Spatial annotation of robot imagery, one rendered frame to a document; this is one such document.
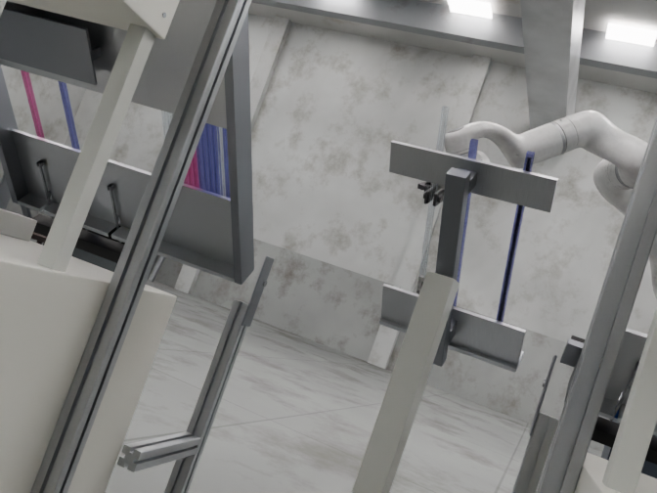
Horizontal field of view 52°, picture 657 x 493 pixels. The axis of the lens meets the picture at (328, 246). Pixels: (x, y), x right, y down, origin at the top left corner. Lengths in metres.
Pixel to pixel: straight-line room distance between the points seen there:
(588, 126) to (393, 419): 0.96
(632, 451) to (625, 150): 1.19
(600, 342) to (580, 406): 0.09
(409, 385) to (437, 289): 0.20
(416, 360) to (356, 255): 9.77
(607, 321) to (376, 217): 10.26
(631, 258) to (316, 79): 11.47
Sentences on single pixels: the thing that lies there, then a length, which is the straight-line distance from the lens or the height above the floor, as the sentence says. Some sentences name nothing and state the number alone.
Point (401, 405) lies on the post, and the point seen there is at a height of 0.56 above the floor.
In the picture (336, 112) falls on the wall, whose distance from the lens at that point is 11.94.
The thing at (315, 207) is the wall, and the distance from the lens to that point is 11.52.
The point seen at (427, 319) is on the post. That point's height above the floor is 0.74.
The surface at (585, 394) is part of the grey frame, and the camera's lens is 0.97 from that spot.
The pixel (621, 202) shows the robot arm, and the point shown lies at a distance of 2.02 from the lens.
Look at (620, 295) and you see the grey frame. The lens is 0.98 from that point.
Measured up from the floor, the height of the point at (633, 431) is 0.69.
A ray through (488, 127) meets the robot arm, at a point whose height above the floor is 1.26.
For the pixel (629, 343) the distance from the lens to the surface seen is 1.38.
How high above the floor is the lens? 0.71
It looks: 4 degrees up
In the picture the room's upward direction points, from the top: 20 degrees clockwise
